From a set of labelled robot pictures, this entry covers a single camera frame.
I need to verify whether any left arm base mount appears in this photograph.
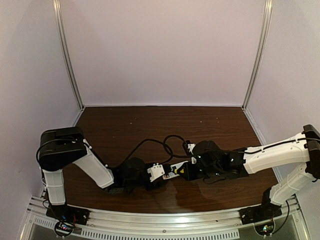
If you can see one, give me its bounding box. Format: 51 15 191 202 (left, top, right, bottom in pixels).
46 204 90 239

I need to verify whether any left black camera cable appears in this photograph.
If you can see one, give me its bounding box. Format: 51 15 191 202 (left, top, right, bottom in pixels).
126 139 176 166

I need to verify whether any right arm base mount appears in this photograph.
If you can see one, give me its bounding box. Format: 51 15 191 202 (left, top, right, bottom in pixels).
238 205 282 237

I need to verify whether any white remote control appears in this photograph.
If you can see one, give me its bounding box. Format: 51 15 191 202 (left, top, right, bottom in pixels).
162 161 187 180

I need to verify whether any aluminium frame post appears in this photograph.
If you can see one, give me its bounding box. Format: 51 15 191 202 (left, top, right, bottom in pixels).
52 0 85 110
242 0 273 111

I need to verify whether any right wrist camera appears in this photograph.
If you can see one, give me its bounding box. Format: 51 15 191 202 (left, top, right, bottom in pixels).
182 140 197 165

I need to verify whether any yellow handled screwdriver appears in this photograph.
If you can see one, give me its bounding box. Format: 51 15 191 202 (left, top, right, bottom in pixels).
174 169 184 175

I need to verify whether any front aluminium rail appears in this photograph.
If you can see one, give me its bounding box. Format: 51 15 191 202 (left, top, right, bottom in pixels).
17 196 310 240

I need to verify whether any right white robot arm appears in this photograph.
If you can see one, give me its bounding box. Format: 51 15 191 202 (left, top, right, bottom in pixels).
172 124 320 209

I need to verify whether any right black camera cable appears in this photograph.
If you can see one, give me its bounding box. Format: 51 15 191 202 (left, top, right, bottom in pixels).
162 134 201 159

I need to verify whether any left aluminium frame post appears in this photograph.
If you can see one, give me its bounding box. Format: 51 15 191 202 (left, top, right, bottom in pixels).
52 0 85 110

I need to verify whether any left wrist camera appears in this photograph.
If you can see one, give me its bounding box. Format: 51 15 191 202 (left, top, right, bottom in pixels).
146 163 165 183

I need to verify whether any black camera cable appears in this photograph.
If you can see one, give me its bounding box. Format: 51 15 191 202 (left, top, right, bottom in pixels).
126 139 176 166
162 134 201 159

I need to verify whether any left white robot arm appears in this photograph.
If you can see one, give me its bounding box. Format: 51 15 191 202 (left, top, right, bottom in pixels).
36 127 172 206

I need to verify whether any right aluminium frame post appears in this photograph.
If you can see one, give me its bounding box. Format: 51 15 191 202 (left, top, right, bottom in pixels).
242 0 273 111

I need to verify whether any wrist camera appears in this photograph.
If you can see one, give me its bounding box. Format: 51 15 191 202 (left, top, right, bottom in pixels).
182 140 197 165
146 163 165 183

